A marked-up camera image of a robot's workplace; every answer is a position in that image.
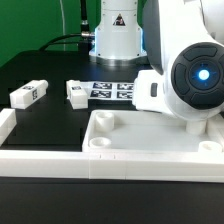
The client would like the white thin cable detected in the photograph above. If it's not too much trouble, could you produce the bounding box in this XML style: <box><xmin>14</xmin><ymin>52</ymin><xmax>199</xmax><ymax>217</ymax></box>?
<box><xmin>59</xmin><ymin>0</ymin><xmax>67</xmax><ymax>52</ymax></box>

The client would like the black cable with connector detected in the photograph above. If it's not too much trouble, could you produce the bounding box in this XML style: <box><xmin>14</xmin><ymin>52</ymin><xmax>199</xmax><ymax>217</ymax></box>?
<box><xmin>38</xmin><ymin>0</ymin><xmax>98</xmax><ymax>52</ymax></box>

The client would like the fiducial marker sheet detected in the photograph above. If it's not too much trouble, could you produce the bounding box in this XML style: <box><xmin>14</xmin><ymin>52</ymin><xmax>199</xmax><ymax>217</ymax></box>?
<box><xmin>81</xmin><ymin>81</ymin><xmax>134</xmax><ymax>101</ymax></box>

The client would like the white U-shaped fence frame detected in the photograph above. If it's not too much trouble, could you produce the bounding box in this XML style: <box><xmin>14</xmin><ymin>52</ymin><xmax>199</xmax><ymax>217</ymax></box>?
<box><xmin>0</xmin><ymin>108</ymin><xmax>224</xmax><ymax>184</ymax></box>

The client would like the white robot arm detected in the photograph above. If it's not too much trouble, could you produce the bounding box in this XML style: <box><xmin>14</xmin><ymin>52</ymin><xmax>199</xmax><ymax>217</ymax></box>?
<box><xmin>90</xmin><ymin>0</ymin><xmax>224</xmax><ymax>121</ymax></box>

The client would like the white desk tabletop tray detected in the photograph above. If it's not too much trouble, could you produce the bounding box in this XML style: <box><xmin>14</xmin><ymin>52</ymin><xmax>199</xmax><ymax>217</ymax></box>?
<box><xmin>82</xmin><ymin>110</ymin><xmax>224</xmax><ymax>153</ymax></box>

